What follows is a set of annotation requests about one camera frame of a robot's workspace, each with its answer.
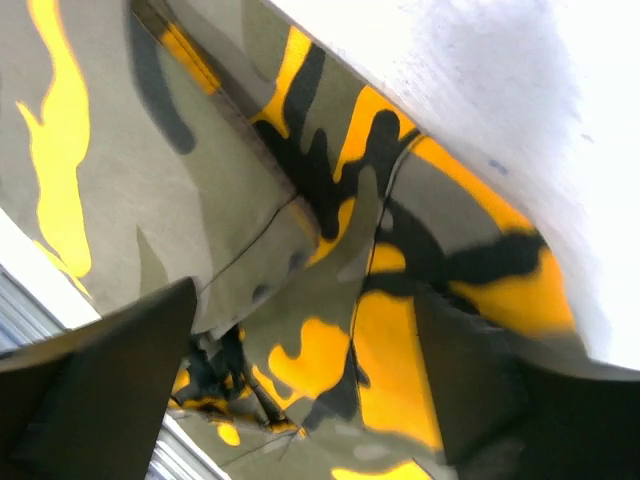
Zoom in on yellow green camouflage trousers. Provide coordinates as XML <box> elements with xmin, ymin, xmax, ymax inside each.
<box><xmin>1</xmin><ymin>1</ymin><xmax>576</xmax><ymax>479</ymax></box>

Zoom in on aluminium rail frame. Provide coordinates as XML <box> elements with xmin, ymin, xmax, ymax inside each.
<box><xmin>0</xmin><ymin>264</ymin><xmax>226</xmax><ymax>480</ymax></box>

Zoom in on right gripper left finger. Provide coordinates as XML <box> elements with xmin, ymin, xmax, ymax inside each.
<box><xmin>1</xmin><ymin>277</ymin><xmax>197</xmax><ymax>479</ymax></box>

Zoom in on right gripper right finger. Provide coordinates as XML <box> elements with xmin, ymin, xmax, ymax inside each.
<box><xmin>414</xmin><ymin>289</ymin><xmax>639</xmax><ymax>479</ymax></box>

